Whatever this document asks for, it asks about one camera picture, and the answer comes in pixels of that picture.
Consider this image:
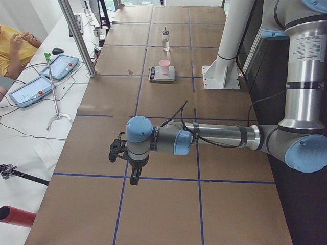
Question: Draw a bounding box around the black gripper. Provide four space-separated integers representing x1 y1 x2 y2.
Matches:
128 157 149 185

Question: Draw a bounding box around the glass sauce bottle steel cap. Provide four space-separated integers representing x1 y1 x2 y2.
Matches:
162 26 170 51

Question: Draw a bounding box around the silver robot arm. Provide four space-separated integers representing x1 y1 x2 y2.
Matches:
109 1 326 185

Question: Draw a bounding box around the white digital kitchen scale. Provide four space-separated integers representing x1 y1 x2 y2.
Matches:
148 66 175 82

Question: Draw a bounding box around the brown paper table cover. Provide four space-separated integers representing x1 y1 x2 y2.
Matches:
26 6 292 244

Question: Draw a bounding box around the near teach pendant tablet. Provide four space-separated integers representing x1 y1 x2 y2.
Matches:
9 75 52 108

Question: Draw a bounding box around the teach pendant tablet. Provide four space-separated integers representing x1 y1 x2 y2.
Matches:
44 53 79 81
9 75 52 108

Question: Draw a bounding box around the black tripod rod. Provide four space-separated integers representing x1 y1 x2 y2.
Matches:
1 164 49 186

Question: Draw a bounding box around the far teach pendant tablet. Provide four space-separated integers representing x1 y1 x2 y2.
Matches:
44 53 79 81

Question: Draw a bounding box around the red cylinder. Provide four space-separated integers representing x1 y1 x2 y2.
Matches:
1 206 36 228

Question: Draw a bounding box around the black computer mouse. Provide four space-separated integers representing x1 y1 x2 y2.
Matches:
52 48 64 55

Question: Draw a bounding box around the metal reacher grabber tool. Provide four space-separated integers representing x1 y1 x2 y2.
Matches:
44 53 73 131

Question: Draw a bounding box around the black keyboard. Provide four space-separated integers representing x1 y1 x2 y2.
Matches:
68 14 84 37

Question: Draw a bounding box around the person in yellow shirt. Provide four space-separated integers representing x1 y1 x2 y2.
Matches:
0 24 42 100

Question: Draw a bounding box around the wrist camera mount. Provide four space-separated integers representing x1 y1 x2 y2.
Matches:
108 132 129 163

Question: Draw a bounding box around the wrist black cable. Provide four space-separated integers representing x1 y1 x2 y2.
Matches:
163 89 289 149

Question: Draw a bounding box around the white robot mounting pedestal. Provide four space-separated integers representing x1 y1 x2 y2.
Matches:
202 0 255 90

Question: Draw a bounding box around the aluminium frame post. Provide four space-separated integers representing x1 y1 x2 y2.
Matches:
58 0 96 78

